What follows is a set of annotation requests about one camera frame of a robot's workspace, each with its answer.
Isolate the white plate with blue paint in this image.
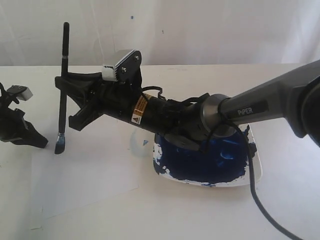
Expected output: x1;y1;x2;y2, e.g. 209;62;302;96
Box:
153;133;250;187

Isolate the white backdrop curtain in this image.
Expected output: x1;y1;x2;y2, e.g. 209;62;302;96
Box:
0;0;320;66

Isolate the white paper sheet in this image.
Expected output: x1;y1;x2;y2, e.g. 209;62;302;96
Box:
31;113;138;221

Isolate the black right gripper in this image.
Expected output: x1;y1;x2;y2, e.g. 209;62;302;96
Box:
54;68;150;131

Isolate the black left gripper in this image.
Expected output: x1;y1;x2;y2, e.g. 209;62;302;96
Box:
0;83;49;148

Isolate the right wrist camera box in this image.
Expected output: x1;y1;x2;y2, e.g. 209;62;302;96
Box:
101;49;142;83

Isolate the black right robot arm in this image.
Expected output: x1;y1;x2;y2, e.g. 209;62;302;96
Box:
55;61;320;151

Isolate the black paintbrush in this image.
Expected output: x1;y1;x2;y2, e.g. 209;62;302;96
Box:
54;21;70;155

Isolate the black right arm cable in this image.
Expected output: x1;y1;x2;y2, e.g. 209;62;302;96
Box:
199;98;296;240

